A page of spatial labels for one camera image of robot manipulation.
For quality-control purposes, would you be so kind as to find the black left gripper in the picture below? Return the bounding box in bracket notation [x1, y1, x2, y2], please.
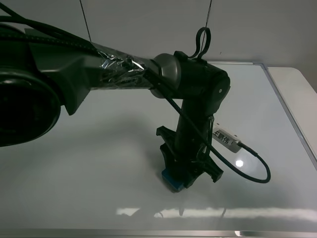
[156, 100, 223, 188]

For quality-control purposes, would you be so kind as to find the blue whiteboard eraser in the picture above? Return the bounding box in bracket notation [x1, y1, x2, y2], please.
[161, 169, 184, 192]

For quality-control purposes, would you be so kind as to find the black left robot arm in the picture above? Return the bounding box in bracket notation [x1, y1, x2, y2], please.
[0, 15, 230, 189]

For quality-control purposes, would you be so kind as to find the white labelled wrist camera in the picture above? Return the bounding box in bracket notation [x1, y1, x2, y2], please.
[212, 123, 241, 153]

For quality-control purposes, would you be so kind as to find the white whiteboard with aluminium frame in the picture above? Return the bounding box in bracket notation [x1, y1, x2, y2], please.
[0, 63, 317, 238]

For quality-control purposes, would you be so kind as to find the black camera cable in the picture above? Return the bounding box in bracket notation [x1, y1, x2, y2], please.
[145, 69, 271, 184]

